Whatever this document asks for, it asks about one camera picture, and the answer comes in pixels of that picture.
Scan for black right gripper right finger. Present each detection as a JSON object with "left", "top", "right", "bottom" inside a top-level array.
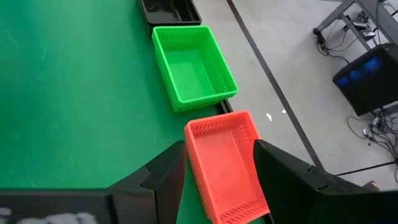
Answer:
[{"left": 253, "top": 139, "right": 398, "bottom": 224}]

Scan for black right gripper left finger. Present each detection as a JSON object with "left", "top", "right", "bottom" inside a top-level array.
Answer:
[{"left": 0, "top": 139, "right": 188, "bottom": 224}]

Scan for red plastic slotted basket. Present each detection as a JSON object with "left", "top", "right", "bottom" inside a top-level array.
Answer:
[
  {"left": 184, "top": 110, "right": 271, "bottom": 224},
  {"left": 185, "top": 136, "right": 218, "bottom": 224},
  {"left": 185, "top": 130, "right": 220, "bottom": 224}
]

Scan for green plastic slotted basket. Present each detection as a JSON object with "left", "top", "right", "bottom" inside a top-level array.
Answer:
[
  {"left": 154, "top": 43, "right": 224, "bottom": 113},
  {"left": 151, "top": 25, "right": 239, "bottom": 105},
  {"left": 153, "top": 37, "right": 239, "bottom": 110}
]

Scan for black plastic slotted basket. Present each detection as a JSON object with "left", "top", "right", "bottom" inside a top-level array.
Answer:
[{"left": 138, "top": 0, "right": 202, "bottom": 27}]

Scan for green table mat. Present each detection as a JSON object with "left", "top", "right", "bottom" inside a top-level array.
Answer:
[{"left": 0, "top": 0, "right": 268, "bottom": 224}]

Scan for black box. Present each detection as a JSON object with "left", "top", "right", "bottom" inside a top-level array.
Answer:
[{"left": 331, "top": 42, "right": 398, "bottom": 116}]

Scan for black power adapter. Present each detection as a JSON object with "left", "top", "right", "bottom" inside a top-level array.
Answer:
[{"left": 351, "top": 20, "right": 377, "bottom": 40}]

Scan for straight black cable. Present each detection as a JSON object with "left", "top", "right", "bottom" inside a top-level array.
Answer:
[{"left": 335, "top": 160, "right": 398, "bottom": 177}]

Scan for tangled black cables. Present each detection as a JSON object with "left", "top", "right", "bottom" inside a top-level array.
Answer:
[{"left": 346, "top": 108, "right": 398, "bottom": 184}]

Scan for black aluminium table frame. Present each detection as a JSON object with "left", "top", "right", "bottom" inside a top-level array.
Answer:
[{"left": 216, "top": 99, "right": 234, "bottom": 114}]

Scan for black cable bundle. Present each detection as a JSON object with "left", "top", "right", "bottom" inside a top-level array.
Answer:
[{"left": 312, "top": 27, "right": 352, "bottom": 65}]

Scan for grey metal desk frame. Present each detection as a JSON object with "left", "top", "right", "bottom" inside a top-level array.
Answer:
[{"left": 313, "top": 0, "right": 398, "bottom": 50}]

